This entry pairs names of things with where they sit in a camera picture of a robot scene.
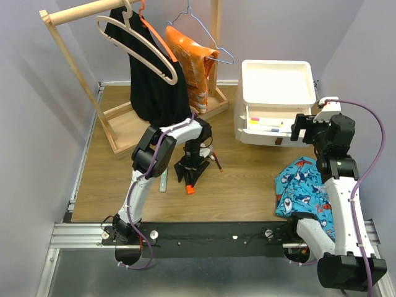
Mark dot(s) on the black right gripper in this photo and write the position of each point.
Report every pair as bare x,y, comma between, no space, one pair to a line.
303,121

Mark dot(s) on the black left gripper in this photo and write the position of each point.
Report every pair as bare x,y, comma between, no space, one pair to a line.
180,167

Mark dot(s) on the black orange highlighter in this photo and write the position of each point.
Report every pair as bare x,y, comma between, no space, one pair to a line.
190,190

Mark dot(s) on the green transparent highlighter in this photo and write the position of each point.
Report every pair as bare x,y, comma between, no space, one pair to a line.
163,181

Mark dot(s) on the brown top drawer pull tab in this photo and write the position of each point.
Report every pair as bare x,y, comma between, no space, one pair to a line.
278,141

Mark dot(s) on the white marker yellow cap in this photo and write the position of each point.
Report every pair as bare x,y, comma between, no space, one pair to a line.
266,123

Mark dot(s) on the white marker lilac cap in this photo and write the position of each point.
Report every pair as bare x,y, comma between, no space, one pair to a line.
267,128

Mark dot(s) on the red transparent pen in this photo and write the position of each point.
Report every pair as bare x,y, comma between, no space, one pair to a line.
216,161

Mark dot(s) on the white three-drawer organizer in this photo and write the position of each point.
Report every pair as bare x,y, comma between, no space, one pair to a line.
272,89

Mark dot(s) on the white marker grey cap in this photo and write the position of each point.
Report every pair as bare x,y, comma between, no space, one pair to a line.
207,153

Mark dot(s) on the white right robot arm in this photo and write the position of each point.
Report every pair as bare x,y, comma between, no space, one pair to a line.
348,262

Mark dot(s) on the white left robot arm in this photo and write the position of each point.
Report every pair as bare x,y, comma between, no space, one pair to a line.
150,159

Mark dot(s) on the blue shark print cloth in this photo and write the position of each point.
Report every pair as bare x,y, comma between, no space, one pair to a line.
299,188

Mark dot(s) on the black garment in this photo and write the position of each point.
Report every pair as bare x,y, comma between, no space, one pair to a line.
153,100

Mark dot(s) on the orange tie-dye garment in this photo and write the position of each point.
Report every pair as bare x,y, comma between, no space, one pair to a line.
196,62

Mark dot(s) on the orange plastic hanger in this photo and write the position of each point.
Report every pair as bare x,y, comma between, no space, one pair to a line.
156,34

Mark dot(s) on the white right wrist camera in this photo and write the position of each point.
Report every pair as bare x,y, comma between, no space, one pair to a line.
328,106

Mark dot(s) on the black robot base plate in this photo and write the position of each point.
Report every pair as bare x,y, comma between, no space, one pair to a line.
160,240

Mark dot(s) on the aluminium frame rail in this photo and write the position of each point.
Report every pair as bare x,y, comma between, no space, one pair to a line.
78,264

